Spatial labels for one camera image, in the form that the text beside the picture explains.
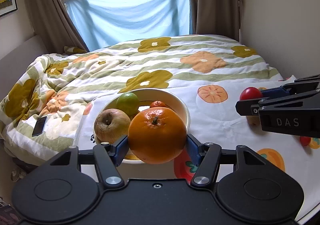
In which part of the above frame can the large brownish wrinkled apple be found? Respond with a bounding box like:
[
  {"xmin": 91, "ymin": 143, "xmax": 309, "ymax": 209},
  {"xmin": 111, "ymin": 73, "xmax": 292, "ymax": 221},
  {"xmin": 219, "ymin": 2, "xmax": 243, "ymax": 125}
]
[{"xmin": 94, "ymin": 109, "xmax": 131, "ymax": 144}]

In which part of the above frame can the large orange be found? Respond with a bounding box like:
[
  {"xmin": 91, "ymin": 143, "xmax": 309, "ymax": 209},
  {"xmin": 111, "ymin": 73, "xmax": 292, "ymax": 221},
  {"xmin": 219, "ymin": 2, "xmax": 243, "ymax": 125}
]
[{"xmin": 127, "ymin": 107, "xmax": 187, "ymax": 164}]

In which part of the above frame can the red cherry tomato front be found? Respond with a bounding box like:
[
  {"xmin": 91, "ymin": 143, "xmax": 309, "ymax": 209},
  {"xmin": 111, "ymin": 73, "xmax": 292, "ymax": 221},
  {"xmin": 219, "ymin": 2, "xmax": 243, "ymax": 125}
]
[{"xmin": 239, "ymin": 87, "xmax": 263, "ymax": 100}]

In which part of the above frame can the red cherry tomato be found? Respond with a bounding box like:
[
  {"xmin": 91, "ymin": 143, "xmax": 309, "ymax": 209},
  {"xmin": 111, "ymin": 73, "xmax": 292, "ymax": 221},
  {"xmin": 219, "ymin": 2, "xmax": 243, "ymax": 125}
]
[
  {"xmin": 239, "ymin": 87, "xmax": 263, "ymax": 100},
  {"xmin": 299, "ymin": 136, "xmax": 311, "ymax": 146}
]

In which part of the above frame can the small green apple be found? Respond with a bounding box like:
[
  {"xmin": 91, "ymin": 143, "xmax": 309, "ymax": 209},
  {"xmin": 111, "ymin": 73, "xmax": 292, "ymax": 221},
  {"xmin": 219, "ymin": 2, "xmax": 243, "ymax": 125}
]
[{"xmin": 116, "ymin": 92, "xmax": 139, "ymax": 116}]

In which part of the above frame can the small mandarin orange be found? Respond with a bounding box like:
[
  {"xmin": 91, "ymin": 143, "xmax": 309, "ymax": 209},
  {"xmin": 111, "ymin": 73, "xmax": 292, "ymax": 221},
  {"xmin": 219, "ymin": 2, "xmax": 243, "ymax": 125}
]
[{"xmin": 150, "ymin": 100, "xmax": 167, "ymax": 108}]

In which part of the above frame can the red cherry tomato middle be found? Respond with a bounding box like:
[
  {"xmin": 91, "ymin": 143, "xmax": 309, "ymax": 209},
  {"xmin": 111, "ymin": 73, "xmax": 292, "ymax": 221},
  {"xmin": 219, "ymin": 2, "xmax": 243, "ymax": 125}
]
[{"xmin": 299, "ymin": 136, "xmax": 311, "ymax": 146}]

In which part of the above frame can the white fruit print cloth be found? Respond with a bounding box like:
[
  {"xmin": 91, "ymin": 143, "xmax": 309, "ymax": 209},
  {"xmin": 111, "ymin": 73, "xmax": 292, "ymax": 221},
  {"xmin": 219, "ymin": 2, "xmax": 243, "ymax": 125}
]
[{"xmin": 75, "ymin": 77, "xmax": 319, "ymax": 224}]

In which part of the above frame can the brown kiwi with sticker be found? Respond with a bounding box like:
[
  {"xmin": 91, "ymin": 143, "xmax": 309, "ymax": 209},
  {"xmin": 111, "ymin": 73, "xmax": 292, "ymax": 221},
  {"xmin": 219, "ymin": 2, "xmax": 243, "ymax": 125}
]
[{"xmin": 246, "ymin": 116, "xmax": 260, "ymax": 126}]

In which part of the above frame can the cream duck print bowl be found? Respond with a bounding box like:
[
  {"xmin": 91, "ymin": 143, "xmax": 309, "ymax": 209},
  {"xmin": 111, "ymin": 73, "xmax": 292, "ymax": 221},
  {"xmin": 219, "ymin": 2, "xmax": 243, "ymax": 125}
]
[{"xmin": 99, "ymin": 88, "xmax": 190, "ymax": 165}]

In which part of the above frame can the black smartphone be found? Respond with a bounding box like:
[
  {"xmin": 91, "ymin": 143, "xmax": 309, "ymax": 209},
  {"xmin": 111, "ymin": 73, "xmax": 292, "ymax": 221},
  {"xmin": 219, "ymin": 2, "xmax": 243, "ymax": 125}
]
[{"xmin": 32, "ymin": 116, "xmax": 47, "ymax": 137}]

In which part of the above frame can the floral striped quilt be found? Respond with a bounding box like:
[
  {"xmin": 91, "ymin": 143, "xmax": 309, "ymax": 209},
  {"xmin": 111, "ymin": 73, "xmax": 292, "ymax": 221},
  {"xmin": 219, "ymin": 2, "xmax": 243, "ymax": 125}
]
[{"xmin": 1, "ymin": 35, "xmax": 281, "ymax": 165}]

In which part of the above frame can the brown right curtain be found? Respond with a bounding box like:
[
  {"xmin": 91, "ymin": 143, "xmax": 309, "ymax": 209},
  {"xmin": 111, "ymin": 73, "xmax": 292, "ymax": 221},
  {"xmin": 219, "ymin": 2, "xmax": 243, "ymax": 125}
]
[{"xmin": 185, "ymin": 0, "xmax": 241, "ymax": 42}]

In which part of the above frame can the brown curtain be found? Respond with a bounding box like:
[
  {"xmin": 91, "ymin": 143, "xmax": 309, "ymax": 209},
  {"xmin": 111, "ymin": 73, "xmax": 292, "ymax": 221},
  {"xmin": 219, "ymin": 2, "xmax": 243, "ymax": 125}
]
[
  {"xmin": 25, "ymin": 0, "xmax": 88, "ymax": 54},
  {"xmin": 185, "ymin": 0, "xmax": 241, "ymax": 42}
]

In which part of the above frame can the grey bed headboard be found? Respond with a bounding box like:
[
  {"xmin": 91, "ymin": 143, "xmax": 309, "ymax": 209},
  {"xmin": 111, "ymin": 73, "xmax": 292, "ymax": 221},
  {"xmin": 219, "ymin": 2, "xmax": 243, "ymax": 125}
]
[{"xmin": 0, "ymin": 35, "xmax": 47, "ymax": 100}]

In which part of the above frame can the light blue window cloth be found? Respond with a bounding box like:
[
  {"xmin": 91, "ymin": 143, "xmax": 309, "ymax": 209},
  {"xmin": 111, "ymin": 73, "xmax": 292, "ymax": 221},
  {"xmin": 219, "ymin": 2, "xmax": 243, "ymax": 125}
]
[{"xmin": 66, "ymin": 0, "xmax": 191, "ymax": 51}]

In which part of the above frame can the brown left curtain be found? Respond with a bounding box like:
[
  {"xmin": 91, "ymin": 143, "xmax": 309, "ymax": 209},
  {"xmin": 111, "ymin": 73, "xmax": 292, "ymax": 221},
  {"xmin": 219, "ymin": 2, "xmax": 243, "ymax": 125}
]
[{"xmin": 25, "ymin": 0, "xmax": 88, "ymax": 54}]

